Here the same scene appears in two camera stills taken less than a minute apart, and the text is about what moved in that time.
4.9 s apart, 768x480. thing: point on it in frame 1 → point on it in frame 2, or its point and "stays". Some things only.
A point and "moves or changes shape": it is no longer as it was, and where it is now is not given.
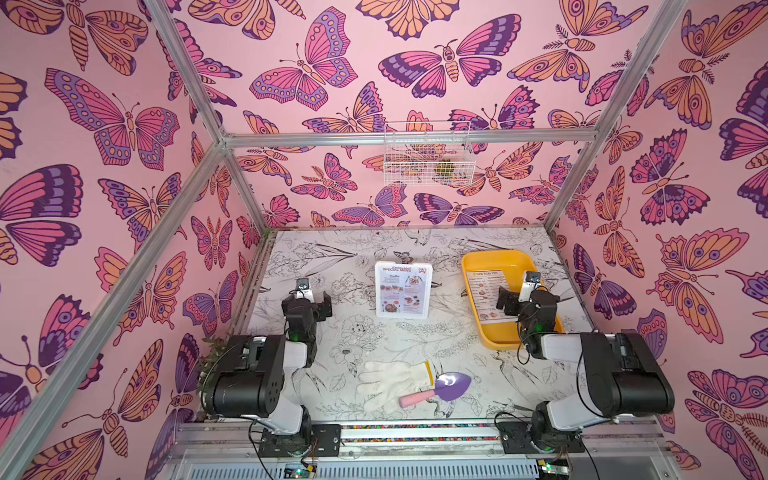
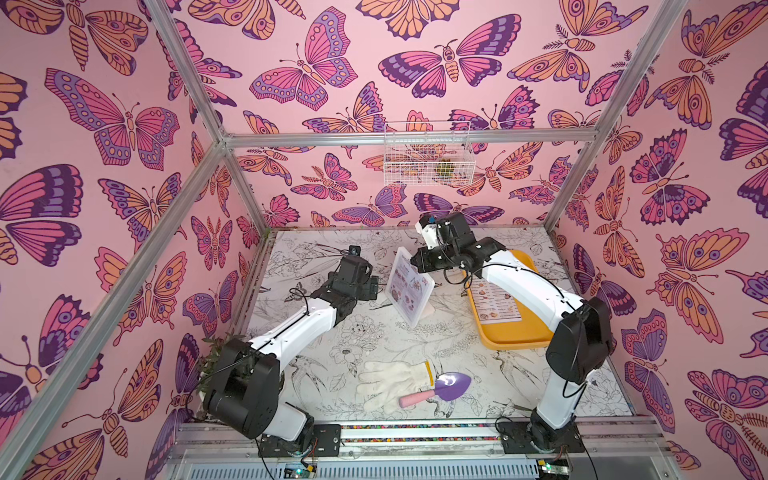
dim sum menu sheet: x=485 y=286 stays
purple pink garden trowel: x=448 y=386 stays
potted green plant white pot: x=216 y=348 stays
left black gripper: x=322 y=310 → x=369 y=288
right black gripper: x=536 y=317 → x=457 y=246
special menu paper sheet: x=403 y=289 moves or changes shape
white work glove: x=384 y=383 stays
